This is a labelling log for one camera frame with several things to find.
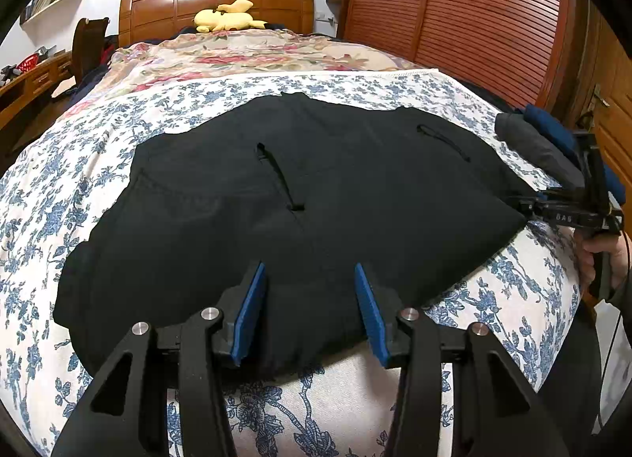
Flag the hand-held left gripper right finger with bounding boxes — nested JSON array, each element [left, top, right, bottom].
[[354, 262, 574, 457]]

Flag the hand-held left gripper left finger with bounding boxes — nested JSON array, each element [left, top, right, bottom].
[[49, 260, 270, 457]]

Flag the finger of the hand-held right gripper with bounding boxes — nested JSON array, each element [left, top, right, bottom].
[[502, 193, 549, 215]]

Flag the black garment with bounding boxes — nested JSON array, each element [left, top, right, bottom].
[[53, 92, 539, 381]]

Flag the person's right forearm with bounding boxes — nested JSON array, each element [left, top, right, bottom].
[[605, 269, 632, 310]]

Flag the wooden chair with dark clothes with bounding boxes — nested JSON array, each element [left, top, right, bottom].
[[52, 17, 119, 100]]

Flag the person's right hand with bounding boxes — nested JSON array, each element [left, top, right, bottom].
[[574, 232, 632, 299]]

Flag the grey cloth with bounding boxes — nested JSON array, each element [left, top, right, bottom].
[[495, 112, 586, 191]]

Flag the wooden door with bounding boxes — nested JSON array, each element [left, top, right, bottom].
[[575, 3, 632, 201]]

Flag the navy blue cloth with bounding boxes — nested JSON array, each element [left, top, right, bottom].
[[523, 104, 625, 203]]

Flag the person's legs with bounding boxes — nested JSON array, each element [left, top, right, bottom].
[[558, 289, 606, 438]]

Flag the louvered wooden wardrobe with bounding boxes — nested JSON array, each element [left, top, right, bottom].
[[340, 0, 578, 117]]

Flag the bed with floral sheet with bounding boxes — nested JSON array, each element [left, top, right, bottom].
[[0, 69, 586, 457]]

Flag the pink floral quilt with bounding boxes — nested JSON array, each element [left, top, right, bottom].
[[62, 28, 440, 117]]

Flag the yellow plush toy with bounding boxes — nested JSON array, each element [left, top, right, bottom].
[[194, 0, 270, 33]]

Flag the wooden desk cabinet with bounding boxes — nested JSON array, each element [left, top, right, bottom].
[[0, 49, 75, 142]]

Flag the wooden headboard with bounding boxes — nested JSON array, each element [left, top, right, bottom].
[[118, 0, 315, 45]]

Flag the black cable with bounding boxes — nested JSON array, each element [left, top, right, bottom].
[[595, 232, 632, 438]]

